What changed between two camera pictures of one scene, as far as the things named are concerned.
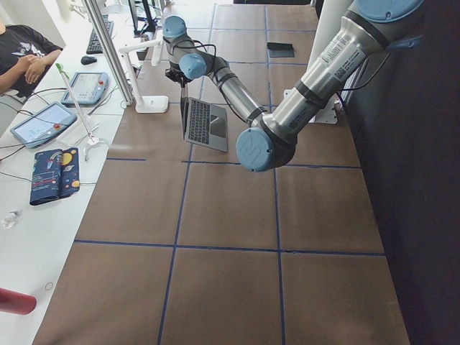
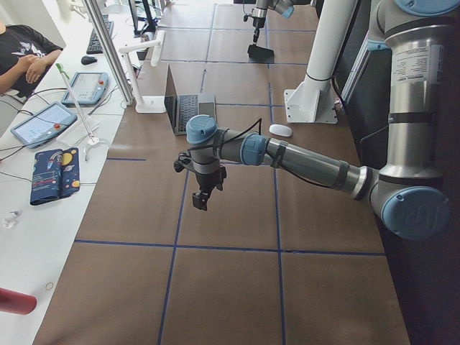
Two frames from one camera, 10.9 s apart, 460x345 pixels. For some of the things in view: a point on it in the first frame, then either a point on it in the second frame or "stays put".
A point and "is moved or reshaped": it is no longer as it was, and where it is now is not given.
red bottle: x=16 y=302 stays put
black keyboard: x=94 y=45 stays put
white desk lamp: x=146 y=104 stays put
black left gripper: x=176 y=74 -> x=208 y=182
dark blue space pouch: x=55 y=175 stays put
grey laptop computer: x=204 y=123 is moved or reshaped
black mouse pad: x=280 y=49 -> x=260 y=55
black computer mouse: x=88 y=60 stays put
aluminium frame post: x=110 y=52 stays put
